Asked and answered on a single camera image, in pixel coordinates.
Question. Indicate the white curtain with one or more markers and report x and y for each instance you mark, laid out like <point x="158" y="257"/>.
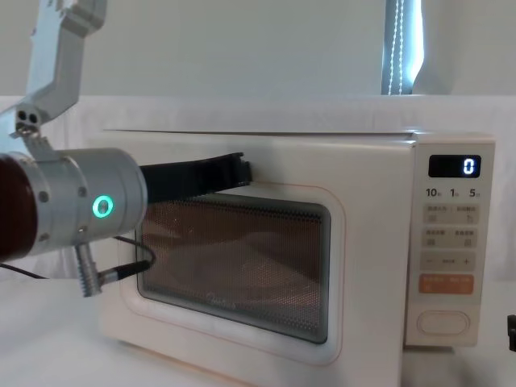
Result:
<point x="242" y="52"/>

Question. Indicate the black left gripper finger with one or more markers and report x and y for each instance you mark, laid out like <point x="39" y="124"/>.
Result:
<point x="243" y="173"/>

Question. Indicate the white tablecloth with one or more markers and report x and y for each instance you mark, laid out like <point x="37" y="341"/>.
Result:
<point x="48" y="338"/>

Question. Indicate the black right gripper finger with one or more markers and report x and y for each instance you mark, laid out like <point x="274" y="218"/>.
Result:
<point x="512" y="332"/>

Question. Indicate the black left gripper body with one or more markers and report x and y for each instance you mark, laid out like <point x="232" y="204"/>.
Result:
<point x="189" y="177"/>

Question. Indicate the cream oven door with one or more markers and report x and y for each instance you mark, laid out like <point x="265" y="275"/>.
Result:
<point x="371" y="242"/>

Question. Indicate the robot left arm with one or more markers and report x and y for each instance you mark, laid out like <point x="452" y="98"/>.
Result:
<point x="60" y="193"/>

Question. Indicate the oven control panel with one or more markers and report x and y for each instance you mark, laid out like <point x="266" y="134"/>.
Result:
<point x="449" y="242"/>

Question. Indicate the cream microwave oven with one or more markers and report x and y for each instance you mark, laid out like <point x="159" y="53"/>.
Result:
<point x="375" y="169"/>

